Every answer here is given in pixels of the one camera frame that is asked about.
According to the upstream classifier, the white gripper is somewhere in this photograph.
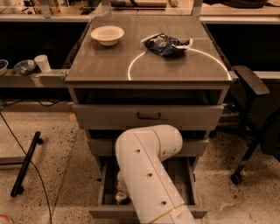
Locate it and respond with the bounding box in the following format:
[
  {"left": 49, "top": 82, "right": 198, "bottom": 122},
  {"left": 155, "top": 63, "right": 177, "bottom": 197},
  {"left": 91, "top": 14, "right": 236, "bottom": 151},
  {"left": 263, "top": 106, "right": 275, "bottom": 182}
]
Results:
[{"left": 117, "top": 171, "right": 125, "bottom": 186}]

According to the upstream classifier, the green white 7up can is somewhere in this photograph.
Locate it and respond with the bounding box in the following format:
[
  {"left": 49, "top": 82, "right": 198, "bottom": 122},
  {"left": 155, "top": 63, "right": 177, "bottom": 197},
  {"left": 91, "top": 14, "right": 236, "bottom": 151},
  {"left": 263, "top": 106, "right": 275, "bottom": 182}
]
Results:
[{"left": 115, "top": 183, "right": 130, "bottom": 205}]

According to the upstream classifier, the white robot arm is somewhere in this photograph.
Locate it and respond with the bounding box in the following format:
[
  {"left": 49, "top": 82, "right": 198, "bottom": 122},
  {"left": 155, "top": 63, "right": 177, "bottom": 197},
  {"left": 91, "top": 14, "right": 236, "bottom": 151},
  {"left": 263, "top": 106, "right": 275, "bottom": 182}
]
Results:
[{"left": 115, "top": 125, "right": 196, "bottom": 224}]

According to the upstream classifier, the bottom grey drawer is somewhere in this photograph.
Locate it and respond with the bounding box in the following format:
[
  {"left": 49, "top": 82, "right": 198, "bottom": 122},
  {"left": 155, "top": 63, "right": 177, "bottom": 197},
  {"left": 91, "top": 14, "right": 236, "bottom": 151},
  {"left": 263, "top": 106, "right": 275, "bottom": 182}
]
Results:
[{"left": 89, "top": 157, "right": 207, "bottom": 223}]

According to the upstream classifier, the top grey drawer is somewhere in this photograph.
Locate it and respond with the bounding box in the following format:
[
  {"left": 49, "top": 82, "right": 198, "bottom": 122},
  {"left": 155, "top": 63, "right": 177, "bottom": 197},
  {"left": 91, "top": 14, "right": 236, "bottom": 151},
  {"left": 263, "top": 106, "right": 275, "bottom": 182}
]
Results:
[{"left": 72, "top": 88, "right": 225, "bottom": 131}]

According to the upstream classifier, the grey drawer cabinet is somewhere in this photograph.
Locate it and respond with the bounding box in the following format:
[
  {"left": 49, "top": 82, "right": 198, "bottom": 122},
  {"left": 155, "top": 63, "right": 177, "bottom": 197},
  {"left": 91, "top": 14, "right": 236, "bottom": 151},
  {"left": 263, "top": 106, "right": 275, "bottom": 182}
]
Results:
[{"left": 64, "top": 15, "right": 236, "bottom": 173}]

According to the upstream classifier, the black bar on floor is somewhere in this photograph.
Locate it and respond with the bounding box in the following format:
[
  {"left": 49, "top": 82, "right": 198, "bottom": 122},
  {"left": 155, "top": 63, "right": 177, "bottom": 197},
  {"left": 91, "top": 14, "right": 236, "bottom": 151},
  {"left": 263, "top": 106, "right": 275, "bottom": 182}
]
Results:
[{"left": 10, "top": 131, "right": 43, "bottom": 198}]

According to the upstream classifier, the grey side shelf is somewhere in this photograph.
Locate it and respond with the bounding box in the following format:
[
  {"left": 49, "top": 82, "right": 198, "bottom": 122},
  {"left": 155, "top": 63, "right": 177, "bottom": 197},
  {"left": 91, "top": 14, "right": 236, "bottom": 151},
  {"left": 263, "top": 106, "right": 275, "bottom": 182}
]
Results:
[{"left": 0, "top": 69, "right": 68, "bottom": 88}]

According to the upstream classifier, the crumpled blue chip bag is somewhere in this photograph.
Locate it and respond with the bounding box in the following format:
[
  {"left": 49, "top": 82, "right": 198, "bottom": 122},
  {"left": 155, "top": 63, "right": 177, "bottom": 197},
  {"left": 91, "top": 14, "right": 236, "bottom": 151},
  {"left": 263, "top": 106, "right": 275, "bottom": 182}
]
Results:
[{"left": 141, "top": 33, "right": 193, "bottom": 58}]

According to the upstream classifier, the white paper cup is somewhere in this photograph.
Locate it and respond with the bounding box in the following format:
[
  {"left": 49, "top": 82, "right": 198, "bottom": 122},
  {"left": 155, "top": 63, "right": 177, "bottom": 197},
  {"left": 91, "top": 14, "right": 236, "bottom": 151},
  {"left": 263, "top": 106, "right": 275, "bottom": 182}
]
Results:
[{"left": 34, "top": 54, "right": 51, "bottom": 73}]

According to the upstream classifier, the white paper bowl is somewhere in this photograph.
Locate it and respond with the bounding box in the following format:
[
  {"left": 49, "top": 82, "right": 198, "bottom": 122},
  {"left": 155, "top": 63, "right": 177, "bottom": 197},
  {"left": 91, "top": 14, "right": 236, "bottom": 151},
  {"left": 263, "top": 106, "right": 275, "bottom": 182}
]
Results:
[{"left": 91, "top": 25, "right": 124, "bottom": 46}]

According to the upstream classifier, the blue patterned bowl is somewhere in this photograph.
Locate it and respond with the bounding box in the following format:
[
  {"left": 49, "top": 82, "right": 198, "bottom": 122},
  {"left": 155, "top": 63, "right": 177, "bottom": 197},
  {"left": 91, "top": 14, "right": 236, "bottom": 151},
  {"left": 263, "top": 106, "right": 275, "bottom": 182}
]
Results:
[{"left": 13, "top": 59, "right": 37, "bottom": 76}]

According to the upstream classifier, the black office chair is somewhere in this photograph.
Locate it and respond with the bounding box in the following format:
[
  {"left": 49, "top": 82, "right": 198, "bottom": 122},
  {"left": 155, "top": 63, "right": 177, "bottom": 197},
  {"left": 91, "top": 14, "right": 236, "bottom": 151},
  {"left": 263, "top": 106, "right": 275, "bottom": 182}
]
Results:
[{"left": 229, "top": 66, "right": 280, "bottom": 185}]

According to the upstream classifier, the blue bowl at edge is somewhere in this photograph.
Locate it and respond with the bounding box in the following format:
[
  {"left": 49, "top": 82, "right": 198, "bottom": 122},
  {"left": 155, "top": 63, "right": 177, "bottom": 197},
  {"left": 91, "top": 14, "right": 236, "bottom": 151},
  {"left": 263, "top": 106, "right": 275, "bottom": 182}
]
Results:
[{"left": 0, "top": 59, "right": 9, "bottom": 76}]

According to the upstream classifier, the black floor cable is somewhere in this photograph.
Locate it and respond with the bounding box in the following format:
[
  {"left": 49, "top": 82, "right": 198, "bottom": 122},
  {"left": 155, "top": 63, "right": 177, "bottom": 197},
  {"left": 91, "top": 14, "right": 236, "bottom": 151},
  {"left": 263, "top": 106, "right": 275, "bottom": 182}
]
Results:
[{"left": 0, "top": 112, "right": 53, "bottom": 224}]

